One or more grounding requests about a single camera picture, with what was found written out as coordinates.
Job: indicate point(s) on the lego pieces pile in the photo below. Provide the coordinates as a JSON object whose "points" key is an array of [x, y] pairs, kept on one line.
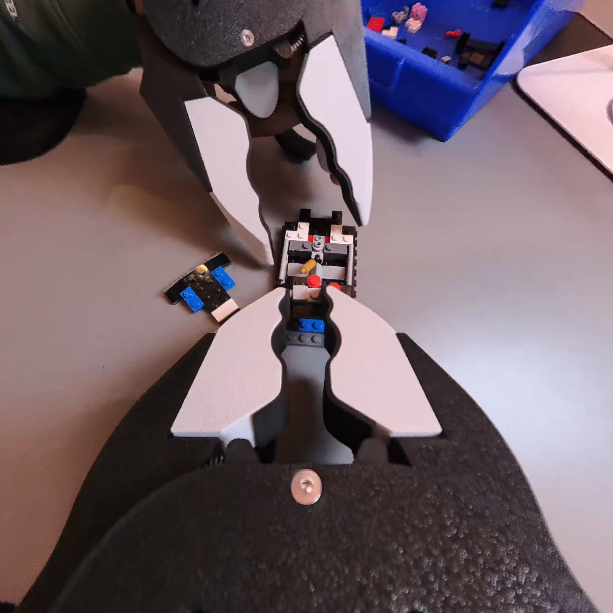
{"points": [[460, 43]]}

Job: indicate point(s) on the black blue lego subassembly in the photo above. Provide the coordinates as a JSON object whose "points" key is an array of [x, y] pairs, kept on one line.
{"points": [[203, 285]]}

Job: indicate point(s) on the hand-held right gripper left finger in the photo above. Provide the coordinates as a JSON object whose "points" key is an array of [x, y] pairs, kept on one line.
{"points": [[230, 383]]}

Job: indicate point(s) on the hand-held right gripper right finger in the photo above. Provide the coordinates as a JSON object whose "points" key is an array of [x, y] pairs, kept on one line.
{"points": [[383, 383]]}

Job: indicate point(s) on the lego car model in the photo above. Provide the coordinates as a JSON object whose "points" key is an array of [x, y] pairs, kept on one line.
{"points": [[316, 259]]}

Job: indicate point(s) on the blue plastic bin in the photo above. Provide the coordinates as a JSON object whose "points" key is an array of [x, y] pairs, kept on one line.
{"points": [[421, 91]]}

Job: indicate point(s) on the white book stand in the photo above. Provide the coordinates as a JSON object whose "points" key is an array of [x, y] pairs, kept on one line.
{"points": [[575, 96]]}

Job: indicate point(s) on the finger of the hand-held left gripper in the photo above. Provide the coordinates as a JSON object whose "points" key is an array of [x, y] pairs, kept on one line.
{"points": [[340, 105], [225, 163]]}

